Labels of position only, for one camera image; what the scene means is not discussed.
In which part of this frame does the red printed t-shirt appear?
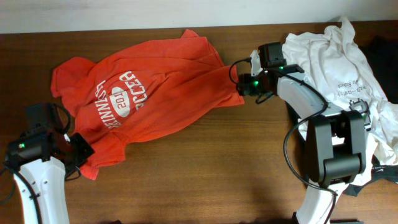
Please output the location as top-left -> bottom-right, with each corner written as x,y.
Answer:
50,30 -> 244,180

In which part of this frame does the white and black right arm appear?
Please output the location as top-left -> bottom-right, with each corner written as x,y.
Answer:
236,65 -> 367,223

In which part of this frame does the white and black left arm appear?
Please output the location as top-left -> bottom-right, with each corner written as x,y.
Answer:
4,133 -> 94,223

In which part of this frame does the white crumpled t-shirt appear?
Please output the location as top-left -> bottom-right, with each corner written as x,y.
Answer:
281,16 -> 398,187

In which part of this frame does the black garment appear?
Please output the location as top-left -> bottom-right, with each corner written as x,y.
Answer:
360,36 -> 397,104

